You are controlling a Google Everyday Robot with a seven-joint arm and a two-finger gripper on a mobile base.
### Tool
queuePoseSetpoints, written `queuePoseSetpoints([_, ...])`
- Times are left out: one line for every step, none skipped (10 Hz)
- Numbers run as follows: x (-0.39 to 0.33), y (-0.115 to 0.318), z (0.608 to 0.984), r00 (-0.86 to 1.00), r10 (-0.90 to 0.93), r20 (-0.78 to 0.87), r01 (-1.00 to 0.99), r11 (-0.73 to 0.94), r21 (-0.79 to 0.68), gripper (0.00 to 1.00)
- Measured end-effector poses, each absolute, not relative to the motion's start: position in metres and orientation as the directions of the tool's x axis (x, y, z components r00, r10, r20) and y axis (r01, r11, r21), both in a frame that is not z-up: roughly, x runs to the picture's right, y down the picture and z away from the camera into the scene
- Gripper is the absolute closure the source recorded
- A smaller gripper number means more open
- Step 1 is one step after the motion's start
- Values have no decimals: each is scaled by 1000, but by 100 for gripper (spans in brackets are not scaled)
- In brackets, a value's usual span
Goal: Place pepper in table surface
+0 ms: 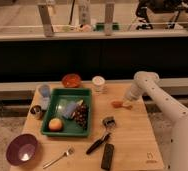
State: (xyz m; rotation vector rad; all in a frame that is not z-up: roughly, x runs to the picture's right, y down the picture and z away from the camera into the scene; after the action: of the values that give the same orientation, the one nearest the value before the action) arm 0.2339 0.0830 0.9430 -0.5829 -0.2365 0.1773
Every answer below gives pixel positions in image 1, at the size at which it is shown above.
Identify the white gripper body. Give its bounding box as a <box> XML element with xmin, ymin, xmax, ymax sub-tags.
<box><xmin>124</xmin><ymin>82</ymin><xmax>144</xmax><ymax>101</ymax></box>

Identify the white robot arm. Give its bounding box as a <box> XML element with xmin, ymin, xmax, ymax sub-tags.
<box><xmin>125</xmin><ymin>71</ymin><xmax>188</xmax><ymax>171</ymax></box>

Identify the white cup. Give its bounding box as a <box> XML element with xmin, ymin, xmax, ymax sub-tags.
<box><xmin>92</xmin><ymin>76</ymin><xmax>105</xmax><ymax>92</ymax></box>

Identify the dark grape bunch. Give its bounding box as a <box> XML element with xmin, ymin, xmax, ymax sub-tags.
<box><xmin>73</xmin><ymin>104</ymin><xmax>88</xmax><ymax>130</ymax></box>

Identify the orange bowl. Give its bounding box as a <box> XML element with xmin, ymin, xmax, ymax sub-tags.
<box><xmin>62</xmin><ymin>74</ymin><xmax>81</xmax><ymax>88</ymax></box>

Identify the black rectangular block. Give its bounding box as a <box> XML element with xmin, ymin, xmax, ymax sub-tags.
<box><xmin>101</xmin><ymin>143</ymin><xmax>114</xmax><ymax>171</ymax></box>

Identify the blue object in tray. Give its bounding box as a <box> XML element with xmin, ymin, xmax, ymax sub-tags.
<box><xmin>62</xmin><ymin>100</ymin><xmax>83</xmax><ymax>119</ymax></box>

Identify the green plastic tray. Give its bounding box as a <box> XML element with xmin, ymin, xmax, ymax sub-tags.
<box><xmin>41</xmin><ymin>88</ymin><xmax>92</xmax><ymax>137</ymax></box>

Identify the peach fruit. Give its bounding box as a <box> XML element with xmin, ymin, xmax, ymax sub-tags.
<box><xmin>48</xmin><ymin>118</ymin><xmax>63</xmax><ymax>131</ymax></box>

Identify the metal fork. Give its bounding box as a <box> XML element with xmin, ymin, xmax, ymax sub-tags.
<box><xmin>43</xmin><ymin>147</ymin><xmax>74</xmax><ymax>169</ymax></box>

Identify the metal can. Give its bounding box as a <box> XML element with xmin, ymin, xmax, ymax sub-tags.
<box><xmin>30</xmin><ymin>105</ymin><xmax>43</xmax><ymax>119</ymax></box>

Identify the purple bowl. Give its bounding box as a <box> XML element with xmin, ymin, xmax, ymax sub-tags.
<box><xmin>6</xmin><ymin>134</ymin><xmax>38</xmax><ymax>166</ymax></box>

